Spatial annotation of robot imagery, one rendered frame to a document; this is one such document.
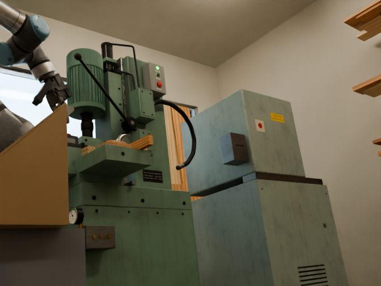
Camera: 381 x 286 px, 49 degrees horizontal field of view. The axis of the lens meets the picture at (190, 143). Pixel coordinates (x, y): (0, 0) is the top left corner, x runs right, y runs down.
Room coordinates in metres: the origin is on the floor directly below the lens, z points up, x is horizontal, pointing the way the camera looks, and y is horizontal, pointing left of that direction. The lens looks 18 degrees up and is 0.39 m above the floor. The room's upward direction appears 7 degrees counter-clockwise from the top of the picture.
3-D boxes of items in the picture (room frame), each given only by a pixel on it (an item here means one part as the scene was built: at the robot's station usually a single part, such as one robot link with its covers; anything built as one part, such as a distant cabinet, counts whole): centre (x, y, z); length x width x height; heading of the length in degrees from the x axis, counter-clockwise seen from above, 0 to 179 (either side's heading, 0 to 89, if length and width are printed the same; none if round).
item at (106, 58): (1.92, 0.37, 1.54); 0.08 x 0.08 x 0.17; 46
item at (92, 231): (1.54, 0.38, 0.58); 0.12 x 0.08 x 0.08; 136
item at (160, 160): (2.03, 0.27, 1.16); 0.22 x 0.22 x 0.72; 46
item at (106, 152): (1.68, 0.48, 0.87); 0.61 x 0.30 x 0.06; 46
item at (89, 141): (1.83, 0.46, 1.03); 0.14 x 0.07 x 0.09; 136
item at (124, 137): (1.83, 0.29, 1.02); 0.12 x 0.03 x 0.12; 136
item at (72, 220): (1.49, 0.43, 0.65); 0.06 x 0.04 x 0.08; 46
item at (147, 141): (1.74, 0.39, 0.92); 0.67 x 0.02 x 0.04; 46
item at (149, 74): (1.95, 0.15, 1.40); 0.10 x 0.06 x 0.16; 136
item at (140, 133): (1.84, 0.23, 1.02); 0.09 x 0.07 x 0.12; 46
